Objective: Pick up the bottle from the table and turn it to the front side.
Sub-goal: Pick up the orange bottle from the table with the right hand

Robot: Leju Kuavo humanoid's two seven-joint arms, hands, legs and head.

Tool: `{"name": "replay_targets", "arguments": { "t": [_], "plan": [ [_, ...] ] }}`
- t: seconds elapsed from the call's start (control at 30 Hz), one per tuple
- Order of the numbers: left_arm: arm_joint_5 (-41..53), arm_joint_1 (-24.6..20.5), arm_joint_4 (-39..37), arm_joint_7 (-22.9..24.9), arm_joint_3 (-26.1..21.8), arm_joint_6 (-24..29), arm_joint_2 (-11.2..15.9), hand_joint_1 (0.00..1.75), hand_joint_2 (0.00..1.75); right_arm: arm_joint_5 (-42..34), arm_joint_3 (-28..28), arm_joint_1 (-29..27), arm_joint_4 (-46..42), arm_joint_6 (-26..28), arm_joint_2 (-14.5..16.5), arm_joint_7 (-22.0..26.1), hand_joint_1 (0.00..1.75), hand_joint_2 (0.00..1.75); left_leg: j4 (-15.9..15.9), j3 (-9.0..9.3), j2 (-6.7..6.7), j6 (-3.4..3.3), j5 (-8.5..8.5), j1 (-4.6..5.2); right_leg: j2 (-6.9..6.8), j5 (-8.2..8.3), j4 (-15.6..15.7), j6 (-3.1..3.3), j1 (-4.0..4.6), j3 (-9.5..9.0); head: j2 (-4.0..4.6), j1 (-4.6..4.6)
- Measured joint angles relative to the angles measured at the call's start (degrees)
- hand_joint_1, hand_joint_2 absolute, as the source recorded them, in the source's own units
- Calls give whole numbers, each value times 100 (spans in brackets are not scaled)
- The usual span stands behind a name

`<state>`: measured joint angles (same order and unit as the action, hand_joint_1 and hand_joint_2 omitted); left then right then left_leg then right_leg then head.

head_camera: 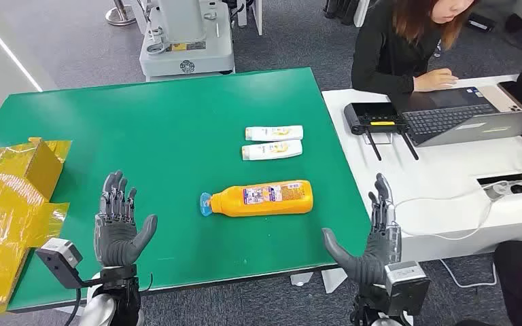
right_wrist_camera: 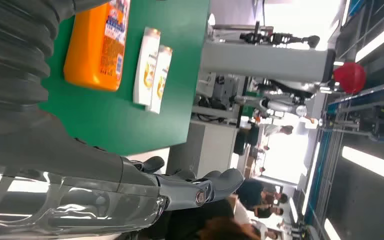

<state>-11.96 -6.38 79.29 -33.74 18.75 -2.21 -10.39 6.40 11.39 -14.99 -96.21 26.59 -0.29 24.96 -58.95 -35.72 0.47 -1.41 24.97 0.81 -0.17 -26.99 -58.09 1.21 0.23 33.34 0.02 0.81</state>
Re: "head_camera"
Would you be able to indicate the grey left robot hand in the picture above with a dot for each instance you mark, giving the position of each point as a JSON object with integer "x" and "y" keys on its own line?
{"x": 116, "y": 238}

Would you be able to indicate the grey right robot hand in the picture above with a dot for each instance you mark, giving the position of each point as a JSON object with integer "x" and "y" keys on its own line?
{"x": 378, "y": 252}

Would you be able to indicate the orange bottle with clear cap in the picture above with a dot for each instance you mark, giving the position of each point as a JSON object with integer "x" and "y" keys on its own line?
{"x": 265, "y": 200}

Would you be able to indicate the white shampoo bottle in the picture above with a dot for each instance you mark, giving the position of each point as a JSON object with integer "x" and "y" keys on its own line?
{"x": 273, "y": 133}
{"x": 272, "y": 150}

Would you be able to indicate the yellow taped cardboard box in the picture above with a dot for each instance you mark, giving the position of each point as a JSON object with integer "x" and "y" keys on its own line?
{"x": 4, "y": 216}

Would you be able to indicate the black router with antennas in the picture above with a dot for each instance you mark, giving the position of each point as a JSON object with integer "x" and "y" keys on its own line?
{"x": 371, "y": 116}

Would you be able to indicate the grey laptop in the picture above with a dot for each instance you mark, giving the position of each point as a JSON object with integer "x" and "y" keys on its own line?
{"x": 450, "y": 119}

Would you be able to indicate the power strip with plugs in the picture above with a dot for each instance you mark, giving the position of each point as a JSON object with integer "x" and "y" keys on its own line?
{"x": 520, "y": 186}

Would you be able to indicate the person's hand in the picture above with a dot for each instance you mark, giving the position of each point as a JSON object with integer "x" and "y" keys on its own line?
{"x": 434, "y": 81}

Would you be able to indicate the white machine base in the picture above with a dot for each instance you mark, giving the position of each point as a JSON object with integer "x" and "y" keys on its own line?
{"x": 189, "y": 49}

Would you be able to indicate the phone with dark screen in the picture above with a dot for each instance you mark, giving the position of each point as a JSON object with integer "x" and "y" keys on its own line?
{"x": 511, "y": 93}

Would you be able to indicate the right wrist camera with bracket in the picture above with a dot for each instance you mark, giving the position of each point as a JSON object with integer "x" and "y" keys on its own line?
{"x": 407, "y": 285}

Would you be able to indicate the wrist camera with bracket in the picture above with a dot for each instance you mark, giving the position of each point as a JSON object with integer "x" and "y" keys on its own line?
{"x": 407, "y": 285}
{"x": 59, "y": 258}

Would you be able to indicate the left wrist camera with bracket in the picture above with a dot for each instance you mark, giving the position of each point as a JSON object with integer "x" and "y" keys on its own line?
{"x": 59, "y": 258}

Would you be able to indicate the chrome stanchion post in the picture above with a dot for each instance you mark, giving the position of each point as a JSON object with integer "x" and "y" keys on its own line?
{"x": 120, "y": 15}

